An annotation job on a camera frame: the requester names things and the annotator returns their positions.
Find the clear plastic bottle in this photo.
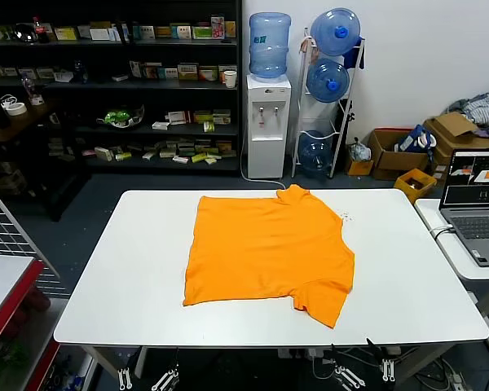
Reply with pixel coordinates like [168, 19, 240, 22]
[22, 76, 45, 106]

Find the red cart with white top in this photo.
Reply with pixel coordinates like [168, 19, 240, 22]
[0, 254, 62, 391]

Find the blue white bag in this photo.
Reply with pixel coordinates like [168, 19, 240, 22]
[394, 124, 438, 158]

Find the white metal jug rack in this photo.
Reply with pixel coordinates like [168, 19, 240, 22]
[292, 26, 368, 179]

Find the black shelving unit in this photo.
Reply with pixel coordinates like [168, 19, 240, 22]
[0, 0, 244, 177]

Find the black tripod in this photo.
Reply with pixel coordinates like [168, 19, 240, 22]
[337, 99, 356, 172]

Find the brown wooden table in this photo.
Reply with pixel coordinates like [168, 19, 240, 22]
[0, 97, 93, 223]

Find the shiny metal bowl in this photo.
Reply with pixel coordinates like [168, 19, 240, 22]
[14, 23, 38, 44]

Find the open brown cardboard box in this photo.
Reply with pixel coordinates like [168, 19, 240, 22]
[368, 128, 431, 181]

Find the blue water jug with label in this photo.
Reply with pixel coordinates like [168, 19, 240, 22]
[249, 11, 292, 81]

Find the bowl with green packets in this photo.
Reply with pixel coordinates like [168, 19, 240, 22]
[96, 104, 146, 130]

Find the white water dispenser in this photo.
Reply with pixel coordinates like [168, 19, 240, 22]
[246, 74, 293, 179]

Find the small yellow box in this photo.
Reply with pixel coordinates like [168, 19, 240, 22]
[346, 158, 375, 177]

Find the white power strip under table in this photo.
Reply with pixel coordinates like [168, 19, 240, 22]
[277, 346, 331, 359]

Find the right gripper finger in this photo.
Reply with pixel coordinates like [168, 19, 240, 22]
[365, 336, 395, 384]
[329, 344, 367, 391]

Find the white side table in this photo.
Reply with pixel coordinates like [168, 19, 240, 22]
[414, 198, 489, 354]

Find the large brown cardboard box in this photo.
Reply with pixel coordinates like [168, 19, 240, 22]
[424, 112, 489, 180]

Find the grey laptop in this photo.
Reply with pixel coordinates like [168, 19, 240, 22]
[438, 149, 489, 268]

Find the white laptop cable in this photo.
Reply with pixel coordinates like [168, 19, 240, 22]
[430, 222, 456, 239]

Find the orange t-shirt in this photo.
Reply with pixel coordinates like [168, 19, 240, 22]
[182, 183, 356, 330]

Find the pink packet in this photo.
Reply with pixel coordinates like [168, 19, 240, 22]
[210, 15, 226, 40]

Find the yellow plastic crate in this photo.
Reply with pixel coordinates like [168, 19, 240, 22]
[393, 167, 438, 204]

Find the crumpled clear plastic bag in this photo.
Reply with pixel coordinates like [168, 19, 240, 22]
[348, 138, 372, 162]

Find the white dispenser power cable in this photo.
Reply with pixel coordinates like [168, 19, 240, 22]
[240, 134, 289, 191]

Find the dark blue bottle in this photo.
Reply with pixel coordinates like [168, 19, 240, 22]
[73, 59, 89, 84]

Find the cola bottle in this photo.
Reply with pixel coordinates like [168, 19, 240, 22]
[31, 15, 50, 44]

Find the white wire grid panel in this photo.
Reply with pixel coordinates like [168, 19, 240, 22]
[0, 175, 62, 286]

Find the white floor power strip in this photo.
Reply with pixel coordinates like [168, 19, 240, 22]
[446, 368, 472, 388]

